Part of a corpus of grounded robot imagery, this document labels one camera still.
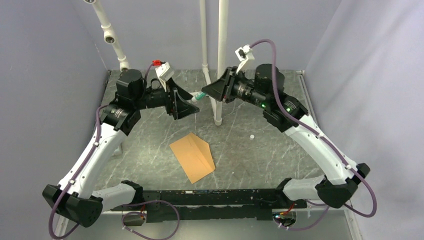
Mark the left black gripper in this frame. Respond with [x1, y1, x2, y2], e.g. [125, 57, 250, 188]
[133, 76, 199, 120]

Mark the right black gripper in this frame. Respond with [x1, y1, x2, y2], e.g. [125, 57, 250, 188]
[202, 66, 269, 109]

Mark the green white glue stick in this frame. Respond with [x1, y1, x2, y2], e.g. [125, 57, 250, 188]
[191, 92, 207, 102]

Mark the brown paper envelope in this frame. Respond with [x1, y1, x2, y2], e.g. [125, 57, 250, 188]
[169, 132, 216, 184]

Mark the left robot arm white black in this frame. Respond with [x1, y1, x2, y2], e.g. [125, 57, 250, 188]
[42, 66, 199, 228]

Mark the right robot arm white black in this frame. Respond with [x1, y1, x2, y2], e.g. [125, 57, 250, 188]
[201, 63, 370, 209]

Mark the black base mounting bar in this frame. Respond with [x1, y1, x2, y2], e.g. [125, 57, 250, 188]
[113, 187, 307, 223]

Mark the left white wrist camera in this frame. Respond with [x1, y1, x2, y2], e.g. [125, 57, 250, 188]
[152, 59, 175, 92]

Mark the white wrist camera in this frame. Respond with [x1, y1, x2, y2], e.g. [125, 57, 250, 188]
[234, 44, 255, 74]
[152, 59, 175, 92]

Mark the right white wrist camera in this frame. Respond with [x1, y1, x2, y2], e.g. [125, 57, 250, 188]
[234, 44, 255, 74]

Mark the white PVC pipe frame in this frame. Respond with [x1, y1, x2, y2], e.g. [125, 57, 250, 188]
[82, 0, 230, 127]

